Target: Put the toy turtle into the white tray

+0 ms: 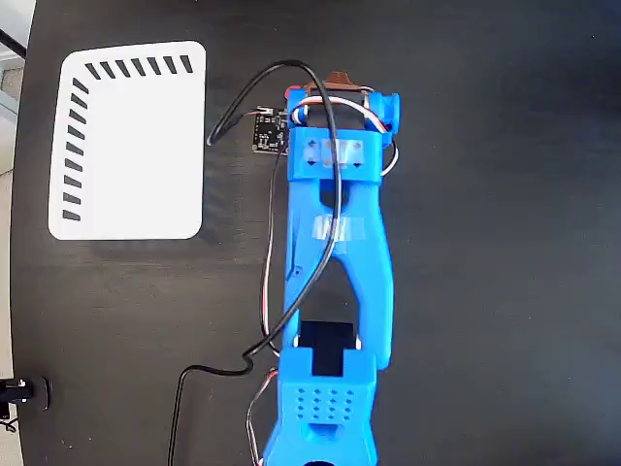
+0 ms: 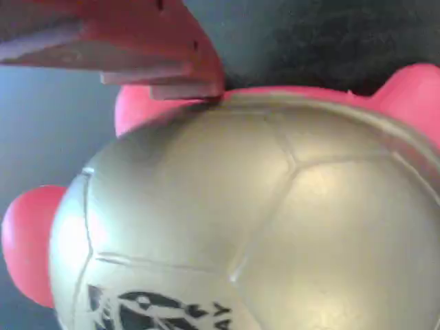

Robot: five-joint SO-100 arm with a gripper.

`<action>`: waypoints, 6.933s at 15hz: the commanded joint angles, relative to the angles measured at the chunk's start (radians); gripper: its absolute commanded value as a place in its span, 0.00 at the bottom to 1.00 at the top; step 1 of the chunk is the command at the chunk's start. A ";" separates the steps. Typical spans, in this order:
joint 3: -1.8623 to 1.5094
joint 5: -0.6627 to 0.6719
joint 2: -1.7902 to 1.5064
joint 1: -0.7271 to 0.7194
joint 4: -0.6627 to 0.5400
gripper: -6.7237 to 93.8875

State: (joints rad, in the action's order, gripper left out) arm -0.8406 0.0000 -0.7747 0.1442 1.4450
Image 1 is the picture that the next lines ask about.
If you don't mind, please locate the white plastic dish rack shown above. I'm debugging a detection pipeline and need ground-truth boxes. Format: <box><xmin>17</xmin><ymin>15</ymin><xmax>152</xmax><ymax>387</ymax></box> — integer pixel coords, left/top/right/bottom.
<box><xmin>47</xmin><ymin>40</ymin><xmax>208</xmax><ymax>242</ymax></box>

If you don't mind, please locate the clear tape piece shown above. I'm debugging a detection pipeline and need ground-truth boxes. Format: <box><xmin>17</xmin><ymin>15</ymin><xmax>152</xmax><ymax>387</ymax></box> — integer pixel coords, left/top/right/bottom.
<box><xmin>303</xmin><ymin>138</ymin><xmax>366</xmax><ymax>170</ymax></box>
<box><xmin>312</xmin><ymin>216</ymin><xmax>366</xmax><ymax>243</ymax></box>

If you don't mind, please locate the black metal bar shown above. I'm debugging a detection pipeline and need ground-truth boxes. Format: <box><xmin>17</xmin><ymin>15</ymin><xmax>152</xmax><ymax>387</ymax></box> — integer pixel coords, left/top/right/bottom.
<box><xmin>0</xmin><ymin>27</ymin><xmax>28</xmax><ymax>58</ymax></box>

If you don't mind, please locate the black table clamp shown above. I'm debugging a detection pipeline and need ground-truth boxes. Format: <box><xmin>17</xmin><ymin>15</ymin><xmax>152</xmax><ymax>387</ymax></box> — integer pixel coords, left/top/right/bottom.
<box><xmin>0</xmin><ymin>376</ymin><xmax>52</xmax><ymax>414</ymax></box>

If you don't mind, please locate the white red servo wire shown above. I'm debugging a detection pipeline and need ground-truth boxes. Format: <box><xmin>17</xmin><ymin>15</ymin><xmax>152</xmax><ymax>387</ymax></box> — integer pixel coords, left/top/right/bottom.
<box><xmin>245</xmin><ymin>368</ymin><xmax>280</xmax><ymax>463</ymax></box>
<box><xmin>290</xmin><ymin>94</ymin><xmax>400</xmax><ymax>177</ymax></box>
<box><xmin>259</xmin><ymin>140</ymin><xmax>287</xmax><ymax>351</ymax></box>

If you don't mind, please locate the black camera circuit board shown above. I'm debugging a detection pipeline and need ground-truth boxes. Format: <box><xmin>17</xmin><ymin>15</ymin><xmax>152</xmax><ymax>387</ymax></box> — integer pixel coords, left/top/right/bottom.
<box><xmin>251</xmin><ymin>107</ymin><xmax>291</xmax><ymax>155</ymax></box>

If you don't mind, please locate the black camera cable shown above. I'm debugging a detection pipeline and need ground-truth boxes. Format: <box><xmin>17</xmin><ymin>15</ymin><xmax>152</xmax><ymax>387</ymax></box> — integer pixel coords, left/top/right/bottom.
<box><xmin>166</xmin><ymin>58</ymin><xmax>351</xmax><ymax>466</ymax></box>

